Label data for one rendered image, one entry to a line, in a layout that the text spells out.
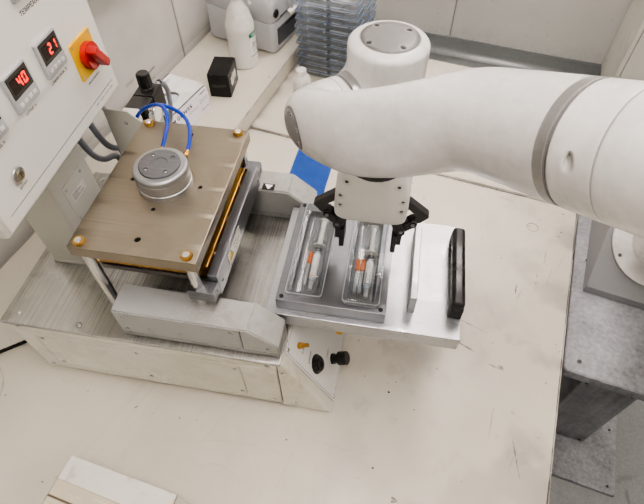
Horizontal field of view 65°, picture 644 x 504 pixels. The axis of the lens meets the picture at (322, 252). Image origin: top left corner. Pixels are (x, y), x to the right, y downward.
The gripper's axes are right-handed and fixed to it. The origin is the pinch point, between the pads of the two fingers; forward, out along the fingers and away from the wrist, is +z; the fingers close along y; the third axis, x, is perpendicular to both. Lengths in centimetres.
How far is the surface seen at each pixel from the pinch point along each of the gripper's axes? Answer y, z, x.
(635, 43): -102, 60, -176
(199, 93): 48, 19, -56
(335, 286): 3.9, 5.2, 6.3
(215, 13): 54, 17, -92
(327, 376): 4.1, 25.5, 12.1
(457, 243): -14.0, 3.7, -3.8
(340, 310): 2.6, 5.8, 10.0
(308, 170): 18, 30, -43
